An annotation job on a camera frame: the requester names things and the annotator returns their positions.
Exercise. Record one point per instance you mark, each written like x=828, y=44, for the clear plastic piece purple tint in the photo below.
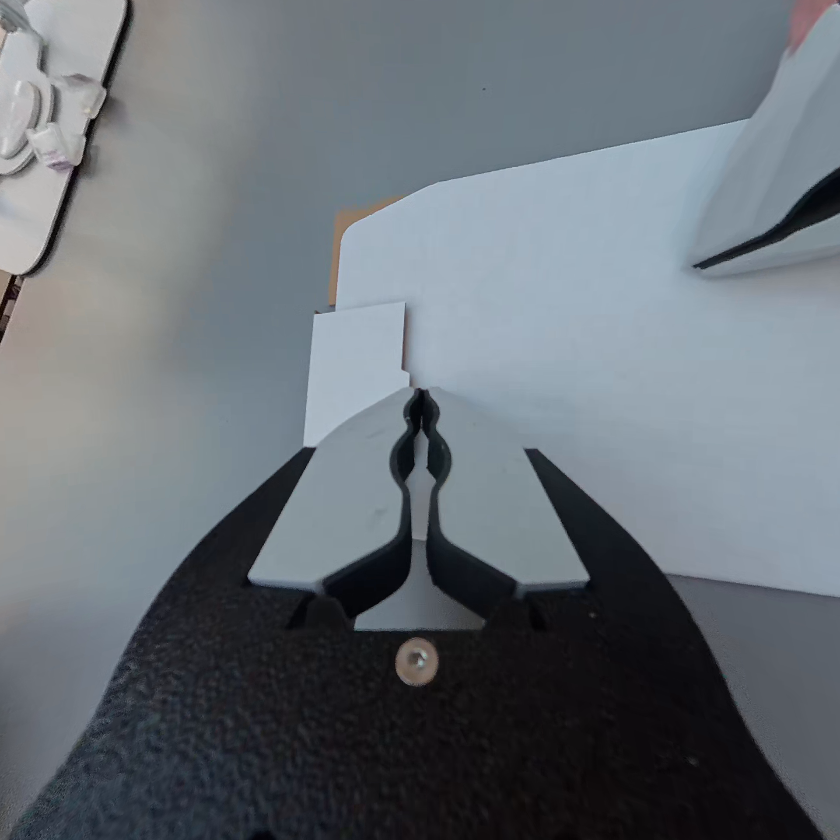
x=58, y=148

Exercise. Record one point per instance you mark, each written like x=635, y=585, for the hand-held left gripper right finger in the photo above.
x=499, y=518

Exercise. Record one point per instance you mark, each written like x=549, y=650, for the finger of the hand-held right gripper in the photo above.
x=797, y=246
x=787, y=151

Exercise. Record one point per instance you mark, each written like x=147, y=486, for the white tilting stand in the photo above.
x=72, y=164

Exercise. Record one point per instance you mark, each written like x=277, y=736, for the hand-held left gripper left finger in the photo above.
x=348, y=505

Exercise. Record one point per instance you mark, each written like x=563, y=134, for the white cardboard box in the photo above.
x=558, y=328

